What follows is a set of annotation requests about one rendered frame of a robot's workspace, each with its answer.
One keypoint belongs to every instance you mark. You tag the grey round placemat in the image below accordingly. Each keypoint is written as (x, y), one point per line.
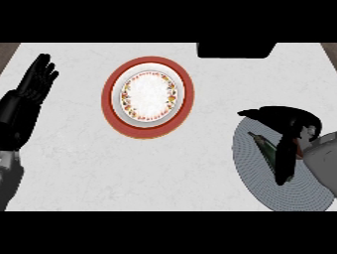
(292, 191)

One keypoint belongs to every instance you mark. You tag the dark green eggplant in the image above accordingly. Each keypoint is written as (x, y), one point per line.
(266, 147)

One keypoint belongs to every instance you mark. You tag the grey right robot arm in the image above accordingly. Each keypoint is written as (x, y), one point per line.
(332, 165)

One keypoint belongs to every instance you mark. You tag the black appliance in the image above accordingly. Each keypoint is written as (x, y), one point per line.
(235, 50)

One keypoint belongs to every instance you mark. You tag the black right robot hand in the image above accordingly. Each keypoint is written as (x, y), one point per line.
(283, 129)

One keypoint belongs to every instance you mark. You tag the red rimmed floral plate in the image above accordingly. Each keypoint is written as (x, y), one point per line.
(148, 97)

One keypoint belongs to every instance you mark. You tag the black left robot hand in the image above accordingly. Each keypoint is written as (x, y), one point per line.
(18, 102)

